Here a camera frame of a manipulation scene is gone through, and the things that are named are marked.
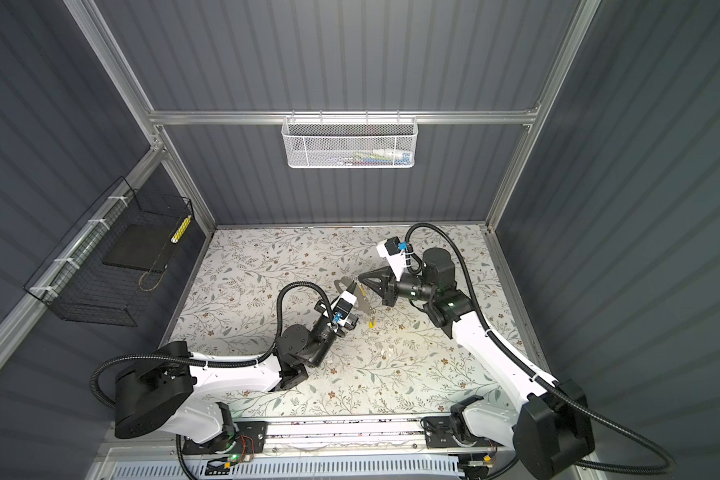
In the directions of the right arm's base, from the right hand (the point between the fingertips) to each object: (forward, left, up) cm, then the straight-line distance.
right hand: (365, 281), depth 71 cm
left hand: (-1, +3, 0) cm, 3 cm away
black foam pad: (+9, +57, +4) cm, 58 cm away
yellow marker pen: (+16, +51, +2) cm, 53 cm away
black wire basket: (+4, +63, +2) cm, 64 cm away
